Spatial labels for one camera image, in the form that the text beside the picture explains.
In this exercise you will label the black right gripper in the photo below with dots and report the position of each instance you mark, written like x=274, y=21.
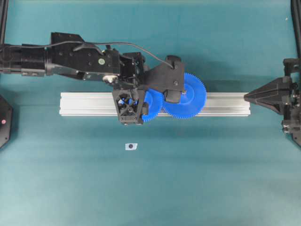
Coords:
x=291, y=124

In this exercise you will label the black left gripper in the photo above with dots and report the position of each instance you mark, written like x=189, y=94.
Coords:
x=129, y=102

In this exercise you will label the small blue gear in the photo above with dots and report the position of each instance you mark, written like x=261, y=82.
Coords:
x=155, y=101

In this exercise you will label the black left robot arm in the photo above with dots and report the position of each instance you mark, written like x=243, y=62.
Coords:
x=70, y=56

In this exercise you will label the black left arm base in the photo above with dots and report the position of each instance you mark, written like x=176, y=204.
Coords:
x=6, y=114

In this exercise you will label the large blue gear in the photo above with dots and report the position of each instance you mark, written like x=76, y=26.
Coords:
x=191, y=102

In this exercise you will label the small white marker sticker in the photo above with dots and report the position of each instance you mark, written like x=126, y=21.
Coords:
x=131, y=146

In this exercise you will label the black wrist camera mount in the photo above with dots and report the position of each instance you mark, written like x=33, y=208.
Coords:
x=168, y=80

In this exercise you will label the aluminium extrusion rail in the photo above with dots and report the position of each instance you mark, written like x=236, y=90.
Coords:
x=219, y=104

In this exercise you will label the black right frame post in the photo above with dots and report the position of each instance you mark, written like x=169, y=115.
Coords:
x=296, y=17

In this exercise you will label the black frame post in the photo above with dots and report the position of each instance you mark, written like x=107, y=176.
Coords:
x=3, y=19
x=296, y=17

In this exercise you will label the black left frame post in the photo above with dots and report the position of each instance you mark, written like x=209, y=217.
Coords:
x=3, y=19

